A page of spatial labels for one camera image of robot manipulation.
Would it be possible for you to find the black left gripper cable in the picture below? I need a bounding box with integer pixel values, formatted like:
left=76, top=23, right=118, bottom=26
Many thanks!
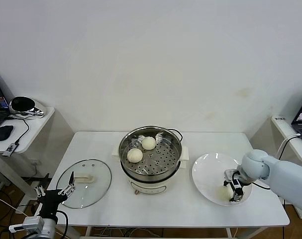
left=56, top=210, right=69, bottom=239

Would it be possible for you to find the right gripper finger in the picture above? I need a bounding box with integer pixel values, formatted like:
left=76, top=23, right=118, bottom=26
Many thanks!
left=223, top=169, right=235, bottom=187
left=229, top=180, right=244, bottom=202

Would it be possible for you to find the black computer mouse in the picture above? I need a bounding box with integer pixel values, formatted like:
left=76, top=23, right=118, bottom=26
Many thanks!
left=0, top=125, right=14, bottom=142

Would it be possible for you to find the small grey USB hub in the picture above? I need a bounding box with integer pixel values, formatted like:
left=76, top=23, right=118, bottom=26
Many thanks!
left=1, top=142, right=19, bottom=157

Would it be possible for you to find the white steamed baozi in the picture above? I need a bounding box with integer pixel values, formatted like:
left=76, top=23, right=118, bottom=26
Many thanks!
left=141, top=136, right=157, bottom=151
left=216, top=186, right=233, bottom=203
left=127, top=148, right=144, bottom=164

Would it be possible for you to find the round glass pot lid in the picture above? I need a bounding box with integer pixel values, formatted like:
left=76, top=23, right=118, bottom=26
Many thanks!
left=55, top=159, right=112, bottom=209

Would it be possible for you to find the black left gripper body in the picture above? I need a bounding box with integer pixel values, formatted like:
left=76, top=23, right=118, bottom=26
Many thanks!
left=38, top=189, right=68, bottom=217

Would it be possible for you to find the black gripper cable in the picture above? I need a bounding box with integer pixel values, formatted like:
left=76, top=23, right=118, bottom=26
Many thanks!
left=251, top=181, right=272, bottom=190
left=56, top=210, right=69, bottom=239

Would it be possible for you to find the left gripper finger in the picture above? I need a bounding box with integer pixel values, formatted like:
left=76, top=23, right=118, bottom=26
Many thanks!
left=57, top=171, right=76, bottom=197
left=33, top=185, right=46, bottom=199

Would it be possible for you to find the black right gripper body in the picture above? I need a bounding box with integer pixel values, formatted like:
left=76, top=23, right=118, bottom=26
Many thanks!
left=232, top=167, right=251, bottom=186

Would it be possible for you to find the perforated steel steamer basket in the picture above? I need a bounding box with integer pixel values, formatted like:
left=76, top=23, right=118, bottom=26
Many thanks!
left=118, top=126, right=183, bottom=176

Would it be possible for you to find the white side desk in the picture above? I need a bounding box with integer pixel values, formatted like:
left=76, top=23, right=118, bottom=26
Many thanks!
left=0, top=106, right=76, bottom=209
left=249, top=116, right=302, bottom=220

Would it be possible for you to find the white charger cable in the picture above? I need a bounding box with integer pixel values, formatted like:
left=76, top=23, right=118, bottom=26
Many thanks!
left=277, top=133, right=302, bottom=160

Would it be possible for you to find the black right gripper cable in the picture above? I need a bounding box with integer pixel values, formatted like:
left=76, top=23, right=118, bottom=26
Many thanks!
left=251, top=181, right=272, bottom=190

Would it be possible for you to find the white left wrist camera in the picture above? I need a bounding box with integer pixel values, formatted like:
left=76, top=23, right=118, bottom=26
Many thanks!
left=8, top=216, right=44, bottom=232

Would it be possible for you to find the black USB hub cable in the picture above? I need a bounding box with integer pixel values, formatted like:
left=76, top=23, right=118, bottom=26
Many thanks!
left=5, top=116, right=29, bottom=145

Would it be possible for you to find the large white round plate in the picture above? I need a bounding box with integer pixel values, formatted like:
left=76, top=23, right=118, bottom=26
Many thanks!
left=192, top=152, right=253, bottom=207

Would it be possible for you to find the white floor cable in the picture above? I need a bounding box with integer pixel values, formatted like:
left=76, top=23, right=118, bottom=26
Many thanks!
left=0, top=194, right=34, bottom=221

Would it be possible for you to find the white electric cooker pot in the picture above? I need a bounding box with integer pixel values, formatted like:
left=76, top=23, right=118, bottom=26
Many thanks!
left=111, top=145, right=191, bottom=195

